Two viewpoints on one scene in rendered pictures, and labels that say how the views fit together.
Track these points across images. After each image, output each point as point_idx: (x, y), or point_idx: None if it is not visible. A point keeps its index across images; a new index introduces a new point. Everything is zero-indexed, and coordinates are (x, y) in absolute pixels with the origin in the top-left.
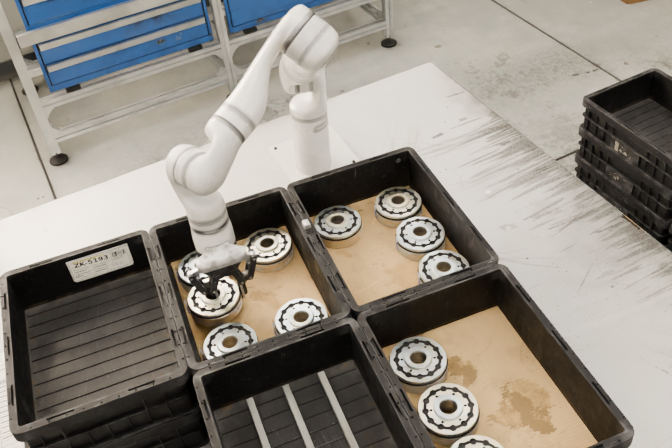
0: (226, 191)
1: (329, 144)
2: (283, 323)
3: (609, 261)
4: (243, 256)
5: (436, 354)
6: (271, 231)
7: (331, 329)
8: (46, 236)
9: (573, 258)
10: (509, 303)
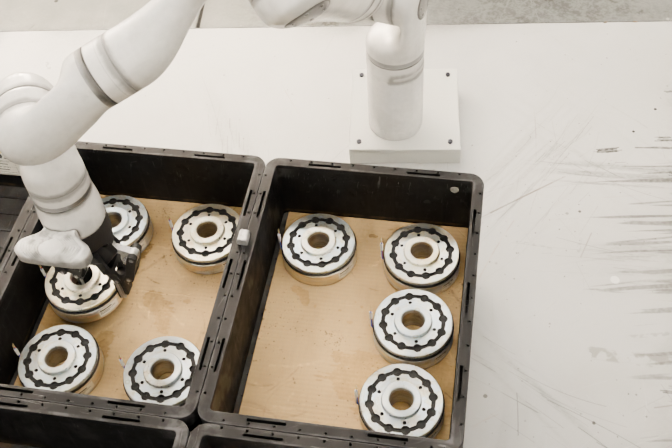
0: (272, 108)
1: (417, 105)
2: (136, 366)
3: None
4: (79, 264)
5: None
6: (227, 213)
7: (148, 427)
8: (43, 76)
9: None
10: None
